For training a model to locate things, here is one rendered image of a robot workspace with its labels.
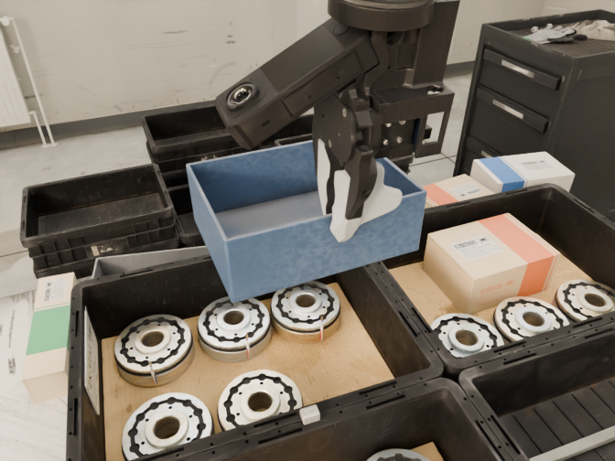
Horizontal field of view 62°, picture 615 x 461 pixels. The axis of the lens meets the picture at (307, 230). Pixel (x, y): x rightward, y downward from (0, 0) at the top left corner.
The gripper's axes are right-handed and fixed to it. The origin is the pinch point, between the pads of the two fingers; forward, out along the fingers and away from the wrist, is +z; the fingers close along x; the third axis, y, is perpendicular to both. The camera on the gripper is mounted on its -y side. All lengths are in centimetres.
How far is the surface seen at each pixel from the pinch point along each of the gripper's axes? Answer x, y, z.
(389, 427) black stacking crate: -9.4, 4.3, 22.2
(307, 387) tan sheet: 2.3, -0.5, 29.2
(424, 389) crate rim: -8.5, 8.3, 18.1
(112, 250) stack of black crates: 85, -26, 70
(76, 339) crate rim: 12.4, -26.2, 20.1
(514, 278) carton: 5.9, 34.2, 24.3
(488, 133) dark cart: 107, 120, 70
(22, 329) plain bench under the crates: 40, -41, 46
